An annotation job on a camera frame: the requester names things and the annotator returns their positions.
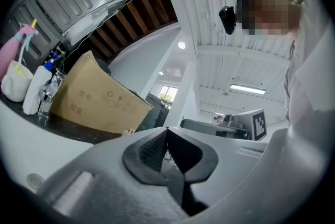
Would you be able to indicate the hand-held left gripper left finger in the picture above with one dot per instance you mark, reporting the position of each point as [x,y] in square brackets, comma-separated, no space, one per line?
[104,165]

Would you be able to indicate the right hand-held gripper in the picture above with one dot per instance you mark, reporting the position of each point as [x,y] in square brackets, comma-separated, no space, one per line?
[259,124]

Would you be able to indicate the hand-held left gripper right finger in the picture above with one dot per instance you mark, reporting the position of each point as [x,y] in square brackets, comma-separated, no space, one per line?
[235,170]

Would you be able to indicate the black marble table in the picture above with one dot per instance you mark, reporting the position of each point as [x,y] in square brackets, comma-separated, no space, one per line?
[73,128]

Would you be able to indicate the white sink basin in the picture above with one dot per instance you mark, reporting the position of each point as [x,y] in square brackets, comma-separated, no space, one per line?
[31,144]

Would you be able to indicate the white bottle with blue sprayer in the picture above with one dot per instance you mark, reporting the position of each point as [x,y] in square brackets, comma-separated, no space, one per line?
[35,92]

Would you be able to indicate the pink spray bottle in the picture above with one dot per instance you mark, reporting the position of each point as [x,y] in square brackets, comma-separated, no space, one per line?
[10,53]

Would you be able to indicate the window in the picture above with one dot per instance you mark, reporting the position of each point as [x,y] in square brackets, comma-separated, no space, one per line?
[168,96]

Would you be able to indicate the black cabinet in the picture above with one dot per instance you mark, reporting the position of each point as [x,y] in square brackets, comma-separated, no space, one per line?
[157,113]

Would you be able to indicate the ceiling tube light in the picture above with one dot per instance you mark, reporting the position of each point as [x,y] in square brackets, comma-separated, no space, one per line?
[247,89]

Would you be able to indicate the brown cardboard box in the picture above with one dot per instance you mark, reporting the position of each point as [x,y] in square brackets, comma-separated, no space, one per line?
[99,102]

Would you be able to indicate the round ceiling lamp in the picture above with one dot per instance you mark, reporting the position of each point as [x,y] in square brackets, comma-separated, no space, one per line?
[181,45]

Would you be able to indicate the white cup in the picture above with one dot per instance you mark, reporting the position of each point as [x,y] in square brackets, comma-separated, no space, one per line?
[15,87]

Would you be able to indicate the person's light shirt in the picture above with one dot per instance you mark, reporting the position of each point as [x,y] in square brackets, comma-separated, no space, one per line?
[311,73]

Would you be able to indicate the person's head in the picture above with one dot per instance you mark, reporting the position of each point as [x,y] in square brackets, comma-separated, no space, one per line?
[269,13]

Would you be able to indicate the black head-worn camera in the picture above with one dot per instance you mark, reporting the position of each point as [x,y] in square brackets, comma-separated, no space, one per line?
[227,18]

